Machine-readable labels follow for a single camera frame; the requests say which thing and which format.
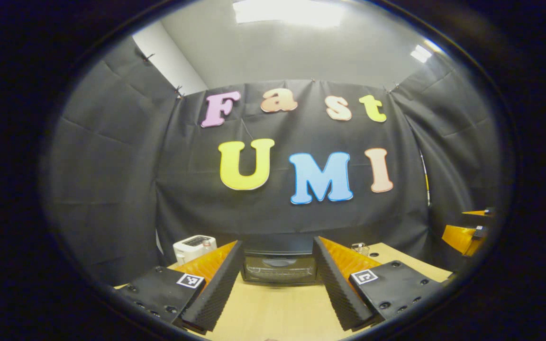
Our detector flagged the small ceiling light panel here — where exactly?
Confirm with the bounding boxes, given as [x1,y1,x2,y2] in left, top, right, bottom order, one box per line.
[409,44,433,63]

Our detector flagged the white toaster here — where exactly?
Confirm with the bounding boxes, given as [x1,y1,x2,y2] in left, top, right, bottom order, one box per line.
[173,235,218,265]

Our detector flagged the black backdrop cloth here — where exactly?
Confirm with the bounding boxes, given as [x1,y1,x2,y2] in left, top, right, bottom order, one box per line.
[41,36,503,287]

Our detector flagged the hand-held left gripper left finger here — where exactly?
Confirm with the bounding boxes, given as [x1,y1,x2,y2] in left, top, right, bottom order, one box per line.
[114,240,246,333]

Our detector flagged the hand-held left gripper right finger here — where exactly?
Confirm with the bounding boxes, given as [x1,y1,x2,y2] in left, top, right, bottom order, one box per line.
[312,235,444,332]

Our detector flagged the large ceiling light panel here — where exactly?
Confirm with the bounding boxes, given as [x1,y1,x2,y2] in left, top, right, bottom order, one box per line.
[233,0,346,28]

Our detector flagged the black electric oven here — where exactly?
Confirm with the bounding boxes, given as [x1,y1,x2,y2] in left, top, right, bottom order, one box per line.
[241,234,319,286]

